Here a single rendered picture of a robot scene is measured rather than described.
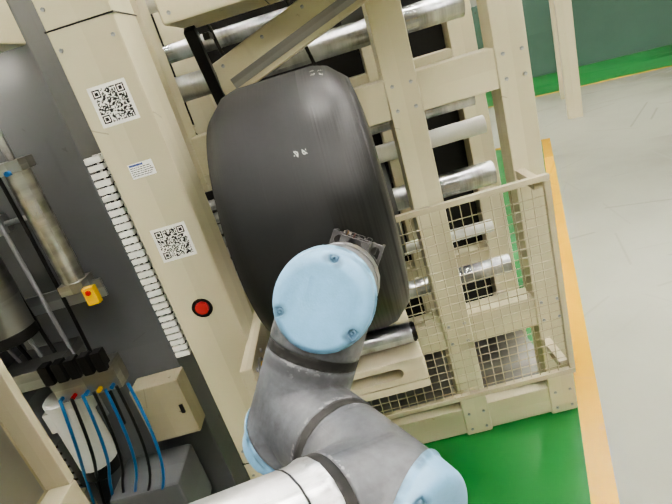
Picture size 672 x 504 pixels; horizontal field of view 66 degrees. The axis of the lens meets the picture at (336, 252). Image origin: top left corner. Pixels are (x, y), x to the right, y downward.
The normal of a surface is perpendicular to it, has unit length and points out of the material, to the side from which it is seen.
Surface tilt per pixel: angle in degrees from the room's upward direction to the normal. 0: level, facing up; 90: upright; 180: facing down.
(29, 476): 90
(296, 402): 19
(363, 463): 28
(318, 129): 49
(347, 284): 67
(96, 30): 90
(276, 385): 59
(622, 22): 90
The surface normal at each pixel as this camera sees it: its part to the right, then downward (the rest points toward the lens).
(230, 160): -0.40, -0.23
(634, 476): -0.28, -0.89
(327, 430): -0.40, -0.76
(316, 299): -0.09, -0.03
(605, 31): -0.30, 0.43
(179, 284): 0.04, 0.37
